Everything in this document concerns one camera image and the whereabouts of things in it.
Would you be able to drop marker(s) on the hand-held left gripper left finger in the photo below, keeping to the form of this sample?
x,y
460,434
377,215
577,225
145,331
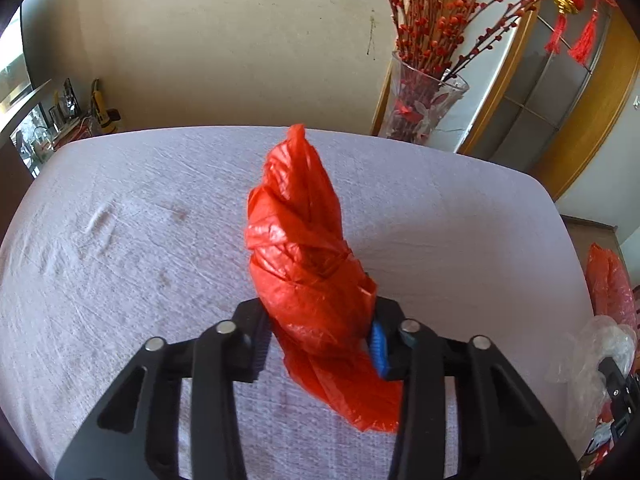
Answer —
x,y
257,345

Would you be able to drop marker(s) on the yellow hand tool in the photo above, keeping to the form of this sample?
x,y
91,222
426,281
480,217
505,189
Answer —
x,y
102,110

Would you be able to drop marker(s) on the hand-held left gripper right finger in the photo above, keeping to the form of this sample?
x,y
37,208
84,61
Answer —
x,y
380,355

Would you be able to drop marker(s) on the wooden cabinet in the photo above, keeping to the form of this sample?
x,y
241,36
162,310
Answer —
x,y
25,140

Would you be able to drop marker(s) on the clear plastic bag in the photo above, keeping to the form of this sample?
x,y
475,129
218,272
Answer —
x,y
585,350

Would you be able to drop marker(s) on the red tasselled hanging decoration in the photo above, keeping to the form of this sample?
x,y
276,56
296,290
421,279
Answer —
x,y
585,40

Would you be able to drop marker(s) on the red box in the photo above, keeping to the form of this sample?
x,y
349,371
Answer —
x,y
80,130

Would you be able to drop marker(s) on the knotted red plastic bag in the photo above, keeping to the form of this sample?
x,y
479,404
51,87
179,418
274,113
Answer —
x,y
305,270

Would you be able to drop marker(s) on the red berry branches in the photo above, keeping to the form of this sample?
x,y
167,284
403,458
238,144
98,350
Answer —
x,y
450,10

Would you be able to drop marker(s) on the wooden door frame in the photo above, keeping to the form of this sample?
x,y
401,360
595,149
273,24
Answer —
x,y
590,110

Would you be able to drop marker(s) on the clear glass vase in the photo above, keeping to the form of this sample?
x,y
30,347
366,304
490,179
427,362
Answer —
x,y
420,100

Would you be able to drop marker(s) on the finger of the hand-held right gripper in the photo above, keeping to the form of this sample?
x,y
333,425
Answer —
x,y
620,426
617,382

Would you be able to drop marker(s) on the frosted glass door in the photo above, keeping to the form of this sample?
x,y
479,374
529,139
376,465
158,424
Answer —
x,y
540,100

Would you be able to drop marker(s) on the large orange-red plastic bag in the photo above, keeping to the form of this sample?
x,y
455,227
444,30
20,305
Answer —
x,y
612,285

